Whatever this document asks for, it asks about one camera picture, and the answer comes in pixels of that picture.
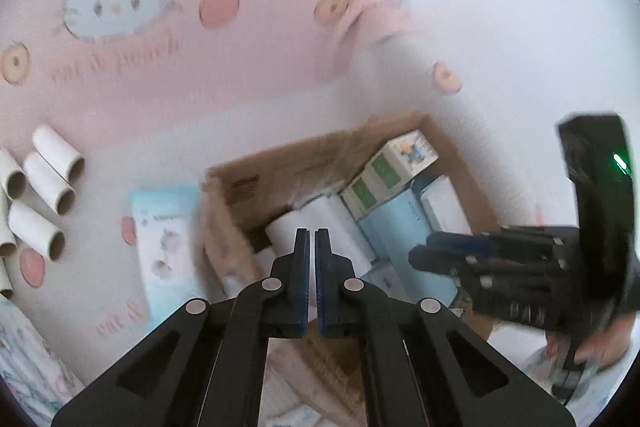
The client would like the plain white box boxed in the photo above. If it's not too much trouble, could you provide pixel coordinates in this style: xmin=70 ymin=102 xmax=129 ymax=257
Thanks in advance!
xmin=419 ymin=175 xmax=473 ymax=238

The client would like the person's right hand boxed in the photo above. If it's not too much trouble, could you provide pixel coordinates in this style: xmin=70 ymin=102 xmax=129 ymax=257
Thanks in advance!
xmin=544 ymin=322 xmax=632 ymax=373

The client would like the pile of white tubes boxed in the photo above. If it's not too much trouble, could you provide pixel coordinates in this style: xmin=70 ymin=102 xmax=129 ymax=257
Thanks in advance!
xmin=0 ymin=124 xmax=86 ymax=300

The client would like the white blue printed cloth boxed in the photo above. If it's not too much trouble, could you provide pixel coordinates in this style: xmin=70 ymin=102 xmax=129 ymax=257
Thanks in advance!
xmin=0 ymin=294 xmax=88 ymax=425

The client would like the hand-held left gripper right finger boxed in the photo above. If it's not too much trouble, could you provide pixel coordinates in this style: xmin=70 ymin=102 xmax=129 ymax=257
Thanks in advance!
xmin=314 ymin=229 xmax=576 ymax=427

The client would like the light blue flat packet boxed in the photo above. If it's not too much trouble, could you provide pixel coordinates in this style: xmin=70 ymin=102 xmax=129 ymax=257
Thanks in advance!
xmin=129 ymin=185 xmax=207 ymax=324

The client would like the pink cartoon printed blanket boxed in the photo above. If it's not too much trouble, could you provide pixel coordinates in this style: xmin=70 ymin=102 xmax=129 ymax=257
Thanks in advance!
xmin=0 ymin=0 xmax=416 ymax=118

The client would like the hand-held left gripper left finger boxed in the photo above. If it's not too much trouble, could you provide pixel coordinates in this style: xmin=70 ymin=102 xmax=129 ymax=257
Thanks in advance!
xmin=51 ymin=228 xmax=312 ymax=427

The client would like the white box green label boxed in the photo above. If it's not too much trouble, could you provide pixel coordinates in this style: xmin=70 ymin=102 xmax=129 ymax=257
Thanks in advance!
xmin=341 ymin=155 xmax=406 ymax=220

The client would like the light blue box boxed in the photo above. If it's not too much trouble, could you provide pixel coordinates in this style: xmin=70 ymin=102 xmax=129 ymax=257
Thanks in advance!
xmin=357 ymin=194 xmax=458 ymax=308

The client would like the white box colourful print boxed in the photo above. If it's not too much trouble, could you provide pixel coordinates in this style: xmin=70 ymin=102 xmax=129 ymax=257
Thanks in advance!
xmin=385 ymin=130 xmax=440 ymax=180

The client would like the white cardboard tube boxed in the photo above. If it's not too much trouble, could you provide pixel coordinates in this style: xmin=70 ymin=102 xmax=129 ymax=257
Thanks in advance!
xmin=265 ymin=196 xmax=373 ymax=278

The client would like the brown cardboard box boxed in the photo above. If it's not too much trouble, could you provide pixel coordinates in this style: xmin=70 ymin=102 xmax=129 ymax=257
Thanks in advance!
xmin=201 ymin=111 xmax=503 ymax=413

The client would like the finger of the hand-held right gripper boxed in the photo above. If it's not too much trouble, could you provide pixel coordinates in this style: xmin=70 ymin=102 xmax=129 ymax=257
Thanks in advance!
xmin=427 ymin=227 xmax=576 ymax=260
xmin=407 ymin=244 xmax=571 ymax=308

